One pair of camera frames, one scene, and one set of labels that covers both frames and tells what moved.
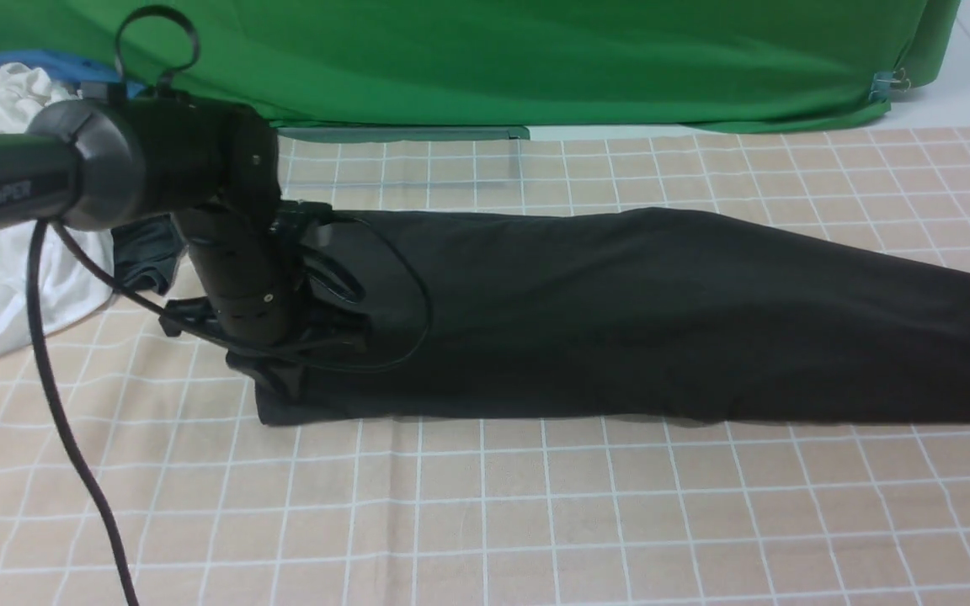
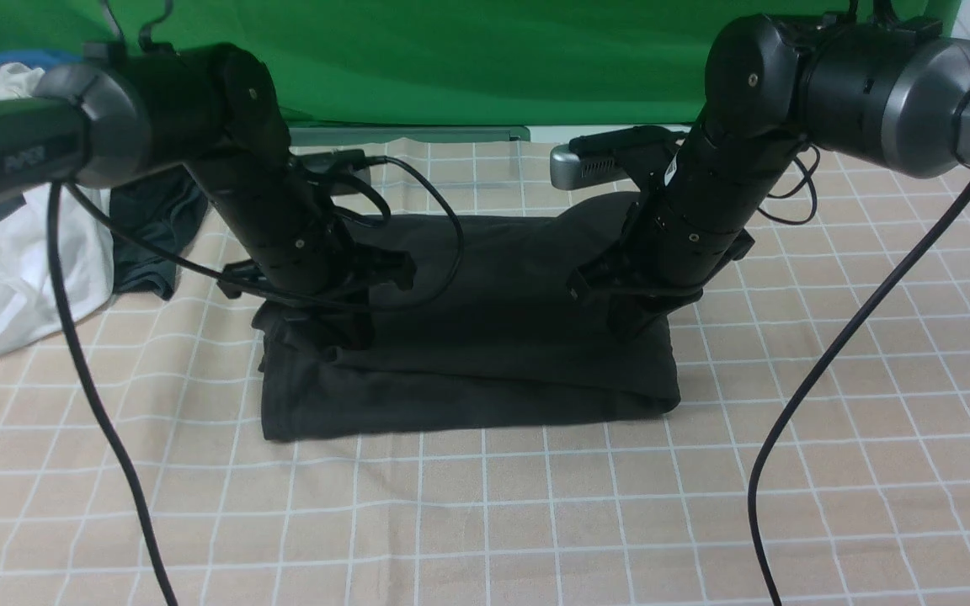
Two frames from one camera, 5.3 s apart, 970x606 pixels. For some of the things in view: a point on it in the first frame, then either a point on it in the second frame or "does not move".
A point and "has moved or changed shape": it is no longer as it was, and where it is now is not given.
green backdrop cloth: [614, 64] does not move
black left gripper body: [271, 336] → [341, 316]
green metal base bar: [367, 134] does not move
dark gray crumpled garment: [144, 253] does not move
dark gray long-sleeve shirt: [636, 315] has moved or changed shape
